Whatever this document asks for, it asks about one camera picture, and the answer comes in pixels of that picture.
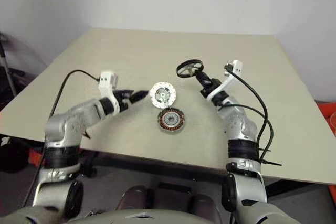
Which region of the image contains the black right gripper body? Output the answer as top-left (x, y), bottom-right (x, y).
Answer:
top-left (201, 78), bottom-right (221, 98)

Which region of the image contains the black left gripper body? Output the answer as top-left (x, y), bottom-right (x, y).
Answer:
top-left (113, 90), bottom-right (133, 111)

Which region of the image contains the spoked silver black-rimmed end cap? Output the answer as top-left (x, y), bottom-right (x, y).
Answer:
top-left (176, 58), bottom-right (205, 79)

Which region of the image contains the silver rotor cover with magnets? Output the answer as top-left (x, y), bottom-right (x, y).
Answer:
top-left (149, 81), bottom-right (177, 109)

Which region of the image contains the motor stator with copper windings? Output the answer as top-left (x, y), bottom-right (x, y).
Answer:
top-left (156, 107), bottom-right (187, 133)

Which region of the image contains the dark rounded shape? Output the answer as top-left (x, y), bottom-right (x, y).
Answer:
top-left (117, 185), bottom-right (155, 211)
top-left (187, 194), bottom-right (220, 213)

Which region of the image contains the orange bag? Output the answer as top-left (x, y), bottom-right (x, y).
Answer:
top-left (27, 147), bottom-right (45, 166)

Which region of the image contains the black chair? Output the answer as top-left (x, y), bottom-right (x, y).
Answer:
top-left (0, 66), bottom-right (27, 104)

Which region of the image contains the orange plastic crate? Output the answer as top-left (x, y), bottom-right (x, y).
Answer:
top-left (316, 102), bottom-right (336, 137)

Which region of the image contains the grey robot torso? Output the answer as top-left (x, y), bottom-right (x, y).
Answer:
top-left (62, 209), bottom-right (263, 224)

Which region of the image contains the black bag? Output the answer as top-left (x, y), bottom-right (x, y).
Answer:
top-left (0, 134), bottom-right (32, 174)

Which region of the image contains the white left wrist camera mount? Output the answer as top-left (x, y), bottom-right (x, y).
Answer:
top-left (99, 70), bottom-right (121, 112)

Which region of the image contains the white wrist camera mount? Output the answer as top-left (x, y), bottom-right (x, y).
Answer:
top-left (99, 70), bottom-right (121, 112)
top-left (205, 60), bottom-right (243, 104)

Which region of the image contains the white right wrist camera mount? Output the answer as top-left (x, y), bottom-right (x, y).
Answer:
top-left (205, 60), bottom-right (243, 104)

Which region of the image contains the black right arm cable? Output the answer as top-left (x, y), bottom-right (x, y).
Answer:
top-left (222, 65), bottom-right (275, 156)

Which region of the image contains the black table frame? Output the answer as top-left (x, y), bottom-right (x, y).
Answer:
top-left (78, 150), bottom-right (316, 198)

